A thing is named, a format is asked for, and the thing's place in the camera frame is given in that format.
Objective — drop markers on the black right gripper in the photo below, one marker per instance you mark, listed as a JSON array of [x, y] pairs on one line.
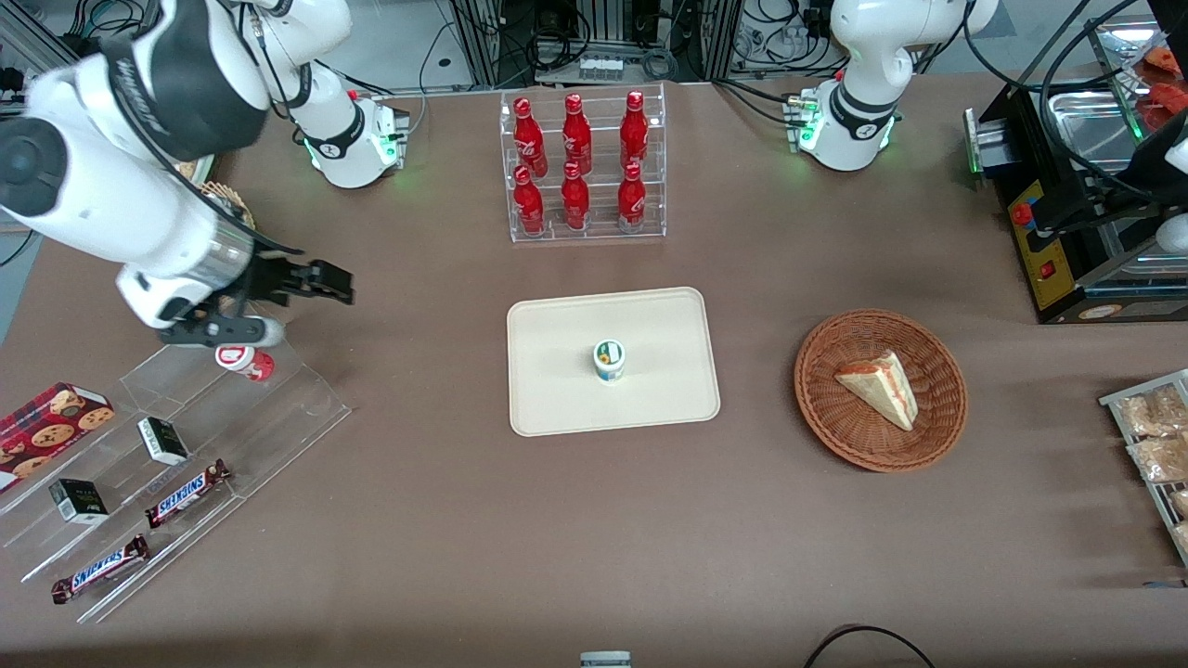
[[275, 278]]

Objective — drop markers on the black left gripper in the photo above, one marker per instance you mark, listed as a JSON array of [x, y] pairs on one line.
[[1147, 170]]

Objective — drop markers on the green cap gum bottle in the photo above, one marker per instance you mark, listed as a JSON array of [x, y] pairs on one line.
[[610, 362]]

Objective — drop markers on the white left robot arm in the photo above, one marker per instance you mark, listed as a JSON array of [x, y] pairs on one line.
[[868, 46]]

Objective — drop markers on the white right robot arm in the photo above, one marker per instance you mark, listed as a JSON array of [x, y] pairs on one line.
[[111, 195]]

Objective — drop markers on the stainless steel tray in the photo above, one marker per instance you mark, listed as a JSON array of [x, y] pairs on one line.
[[1086, 125]]

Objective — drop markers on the red cap gum bottle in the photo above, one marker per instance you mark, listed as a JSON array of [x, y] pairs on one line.
[[241, 362]]

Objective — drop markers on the beige plastic tray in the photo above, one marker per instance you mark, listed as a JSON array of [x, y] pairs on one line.
[[557, 390]]

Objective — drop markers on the black sealing machine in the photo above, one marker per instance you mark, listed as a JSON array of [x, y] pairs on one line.
[[1067, 278]]

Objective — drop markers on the oval light wicker basket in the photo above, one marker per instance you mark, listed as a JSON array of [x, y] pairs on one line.
[[232, 199]]

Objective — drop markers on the red food packet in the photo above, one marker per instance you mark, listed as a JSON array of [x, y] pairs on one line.
[[1165, 60], [1165, 104]]

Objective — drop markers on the clear acrylic stepped stand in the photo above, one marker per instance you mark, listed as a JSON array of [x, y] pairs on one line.
[[260, 436]]

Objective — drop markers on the clear snack bag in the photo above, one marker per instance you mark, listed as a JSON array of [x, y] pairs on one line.
[[1155, 413], [1160, 459]]

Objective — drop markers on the red cola bottle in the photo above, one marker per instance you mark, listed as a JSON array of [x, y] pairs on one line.
[[576, 134], [634, 130], [529, 204], [575, 202], [631, 199], [529, 139]]

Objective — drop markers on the small black box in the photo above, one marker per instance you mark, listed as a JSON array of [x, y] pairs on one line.
[[163, 441], [78, 501]]

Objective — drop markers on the snickers bar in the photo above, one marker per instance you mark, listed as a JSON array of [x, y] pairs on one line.
[[100, 569], [186, 494]]

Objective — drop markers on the wrapped sandwich wedge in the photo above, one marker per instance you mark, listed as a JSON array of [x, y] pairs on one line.
[[882, 385]]

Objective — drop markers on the clear acrylic bottle rack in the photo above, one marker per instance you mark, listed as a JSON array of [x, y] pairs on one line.
[[599, 227]]

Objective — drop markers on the round brown wicker basket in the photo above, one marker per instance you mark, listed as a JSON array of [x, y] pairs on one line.
[[835, 417]]

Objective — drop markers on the red cookie box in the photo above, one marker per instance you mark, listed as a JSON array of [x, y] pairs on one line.
[[46, 427]]

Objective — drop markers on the white power strip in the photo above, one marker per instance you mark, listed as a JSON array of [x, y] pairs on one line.
[[601, 69]]

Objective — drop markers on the small grey device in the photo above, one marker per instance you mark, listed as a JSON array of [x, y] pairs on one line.
[[605, 660]]

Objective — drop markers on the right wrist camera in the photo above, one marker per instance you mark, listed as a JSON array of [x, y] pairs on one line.
[[223, 331]]

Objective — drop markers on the aluminium frame rack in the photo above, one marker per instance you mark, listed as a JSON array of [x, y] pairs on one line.
[[501, 37]]

